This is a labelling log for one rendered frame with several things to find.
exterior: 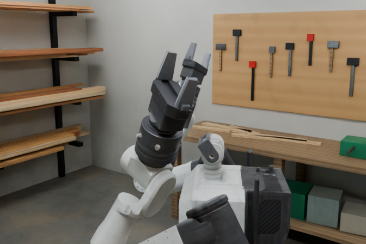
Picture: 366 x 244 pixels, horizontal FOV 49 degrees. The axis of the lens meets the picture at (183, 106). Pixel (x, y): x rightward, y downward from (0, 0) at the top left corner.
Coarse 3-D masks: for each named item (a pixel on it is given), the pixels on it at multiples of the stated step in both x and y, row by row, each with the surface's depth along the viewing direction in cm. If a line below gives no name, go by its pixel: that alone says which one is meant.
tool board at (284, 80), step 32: (224, 32) 398; (256, 32) 378; (288, 32) 360; (320, 32) 344; (352, 32) 329; (224, 64) 403; (256, 64) 383; (288, 64) 365; (320, 64) 348; (352, 64) 331; (224, 96) 409; (256, 96) 388; (288, 96) 369; (320, 96) 352; (352, 96) 337
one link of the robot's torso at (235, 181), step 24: (240, 168) 123; (264, 168) 124; (192, 192) 107; (216, 192) 106; (240, 192) 105; (264, 192) 106; (288, 192) 105; (240, 216) 104; (264, 216) 107; (288, 216) 106; (264, 240) 108
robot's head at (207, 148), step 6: (204, 138) 116; (198, 144) 110; (204, 144) 109; (210, 144) 108; (216, 144) 110; (204, 150) 109; (210, 150) 109; (216, 150) 109; (222, 150) 110; (204, 156) 109; (210, 156) 110; (216, 156) 109; (222, 156) 110; (204, 162) 111; (210, 162) 109; (216, 162) 110
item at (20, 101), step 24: (48, 0) 464; (48, 48) 448; (72, 48) 448; (96, 48) 462; (0, 96) 400; (24, 96) 401; (48, 96) 424; (72, 96) 440; (96, 96) 474; (0, 144) 416; (24, 144) 416; (48, 144) 428; (72, 144) 478; (0, 168) 393
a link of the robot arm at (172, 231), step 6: (174, 228) 94; (162, 234) 94; (168, 234) 93; (174, 234) 92; (150, 240) 94; (156, 240) 93; (162, 240) 92; (168, 240) 92; (174, 240) 91; (180, 240) 91
